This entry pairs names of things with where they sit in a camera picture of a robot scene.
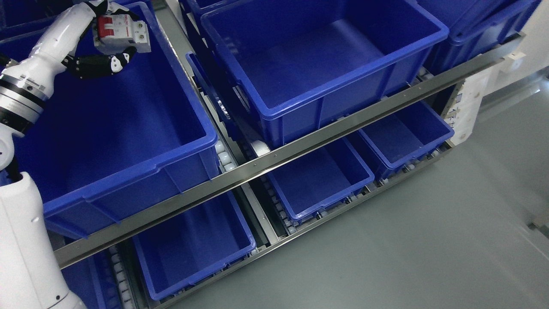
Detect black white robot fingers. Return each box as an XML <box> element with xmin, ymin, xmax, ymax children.
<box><xmin>84</xmin><ymin>0</ymin><xmax>140</xmax><ymax>22</ymax></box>

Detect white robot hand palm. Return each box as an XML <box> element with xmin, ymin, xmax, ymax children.
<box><xmin>19</xmin><ymin>2</ymin><xmax>97</xmax><ymax>82</ymax></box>

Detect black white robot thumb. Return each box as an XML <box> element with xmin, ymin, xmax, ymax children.
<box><xmin>64</xmin><ymin>46</ymin><xmax>137</xmax><ymax>79</ymax></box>

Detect white circuit breaker red switch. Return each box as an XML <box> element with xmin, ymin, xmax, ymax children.
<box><xmin>92</xmin><ymin>14</ymin><xmax>151</xmax><ymax>55</ymax></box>

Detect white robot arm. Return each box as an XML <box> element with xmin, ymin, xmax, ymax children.
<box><xmin>0</xmin><ymin>0</ymin><xmax>140</xmax><ymax>309</ymax></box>

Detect metal shelf rack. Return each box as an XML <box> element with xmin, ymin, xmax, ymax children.
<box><xmin>51</xmin><ymin>0</ymin><xmax>528</xmax><ymax>309</ymax></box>

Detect large blue bin left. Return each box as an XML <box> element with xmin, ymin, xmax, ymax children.
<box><xmin>14</xmin><ymin>2</ymin><xmax>220</xmax><ymax>239</ymax></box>

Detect large blue bin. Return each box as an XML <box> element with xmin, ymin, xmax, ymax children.
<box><xmin>200</xmin><ymin>0</ymin><xmax>449</xmax><ymax>148</ymax></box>
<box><xmin>14</xmin><ymin>2</ymin><xmax>220</xmax><ymax>239</ymax></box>

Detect blue bin lower left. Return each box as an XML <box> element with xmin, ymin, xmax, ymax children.
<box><xmin>132</xmin><ymin>192</ymin><xmax>256</xmax><ymax>301</ymax></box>

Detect large blue bin centre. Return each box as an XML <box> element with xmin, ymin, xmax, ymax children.
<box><xmin>200</xmin><ymin>0</ymin><xmax>449</xmax><ymax>148</ymax></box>

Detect blue bin lower centre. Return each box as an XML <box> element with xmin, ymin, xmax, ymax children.
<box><xmin>267</xmin><ymin>137</ymin><xmax>374</xmax><ymax>224</ymax></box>

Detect blue bin lower right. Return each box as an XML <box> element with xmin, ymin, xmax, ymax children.
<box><xmin>347</xmin><ymin>100</ymin><xmax>455</xmax><ymax>181</ymax></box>

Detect blue bin upper right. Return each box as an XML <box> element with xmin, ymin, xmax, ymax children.
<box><xmin>418</xmin><ymin>0</ymin><xmax>541</xmax><ymax>76</ymax></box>

